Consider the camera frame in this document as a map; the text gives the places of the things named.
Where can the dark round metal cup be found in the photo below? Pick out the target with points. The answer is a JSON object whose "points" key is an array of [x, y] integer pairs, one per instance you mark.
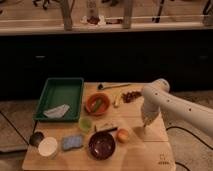
{"points": [[36, 138]]}

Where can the small yellow-green stick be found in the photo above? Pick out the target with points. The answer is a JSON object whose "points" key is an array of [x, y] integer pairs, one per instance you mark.
{"points": [[116, 102]]}

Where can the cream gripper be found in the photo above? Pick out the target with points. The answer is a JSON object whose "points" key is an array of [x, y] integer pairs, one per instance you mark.
{"points": [[148, 118]]}

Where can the tan block with black edge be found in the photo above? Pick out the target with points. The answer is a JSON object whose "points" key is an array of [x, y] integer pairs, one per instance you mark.
{"points": [[107, 127]]}

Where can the orange bowl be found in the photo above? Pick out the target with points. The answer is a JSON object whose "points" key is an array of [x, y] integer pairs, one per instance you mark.
{"points": [[102, 109]]}

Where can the small green cup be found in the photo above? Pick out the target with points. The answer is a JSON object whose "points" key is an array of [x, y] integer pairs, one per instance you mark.
{"points": [[85, 124]]}

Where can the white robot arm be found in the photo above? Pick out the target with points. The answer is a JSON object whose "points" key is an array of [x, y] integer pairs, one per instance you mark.
{"points": [[156, 96]]}

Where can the brown dried fruit cluster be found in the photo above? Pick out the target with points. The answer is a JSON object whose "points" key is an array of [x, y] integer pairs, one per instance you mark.
{"points": [[130, 96]]}

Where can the dark purple bowl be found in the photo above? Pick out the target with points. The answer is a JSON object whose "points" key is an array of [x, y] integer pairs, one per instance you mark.
{"points": [[101, 145]]}

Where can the blue sponge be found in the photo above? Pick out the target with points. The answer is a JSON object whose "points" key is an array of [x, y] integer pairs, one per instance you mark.
{"points": [[71, 142]]}

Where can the green item in bowl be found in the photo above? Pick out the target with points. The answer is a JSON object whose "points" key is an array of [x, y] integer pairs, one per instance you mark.
{"points": [[96, 105]]}

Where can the white cloth in tray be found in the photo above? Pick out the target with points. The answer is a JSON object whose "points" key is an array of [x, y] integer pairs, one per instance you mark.
{"points": [[57, 112]]}

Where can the green plastic tray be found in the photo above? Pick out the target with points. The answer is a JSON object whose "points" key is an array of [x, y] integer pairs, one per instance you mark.
{"points": [[58, 92]]}

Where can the orange fruit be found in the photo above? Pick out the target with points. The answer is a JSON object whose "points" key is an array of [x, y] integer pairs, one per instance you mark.
{"points": [[122, 135]]}

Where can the white cup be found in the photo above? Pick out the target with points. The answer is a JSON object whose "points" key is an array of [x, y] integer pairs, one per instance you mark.
{"points": [[48, 147]]}

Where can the black wooden-handled spoon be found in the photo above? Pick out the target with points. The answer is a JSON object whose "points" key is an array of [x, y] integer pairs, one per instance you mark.
{"points": [[104, 86]]}

